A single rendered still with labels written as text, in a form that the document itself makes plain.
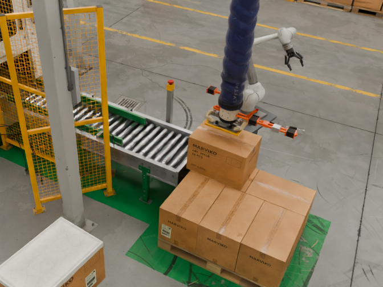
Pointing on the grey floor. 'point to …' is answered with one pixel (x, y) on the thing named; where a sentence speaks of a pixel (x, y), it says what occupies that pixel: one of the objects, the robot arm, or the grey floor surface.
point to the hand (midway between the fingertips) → (296, 67)
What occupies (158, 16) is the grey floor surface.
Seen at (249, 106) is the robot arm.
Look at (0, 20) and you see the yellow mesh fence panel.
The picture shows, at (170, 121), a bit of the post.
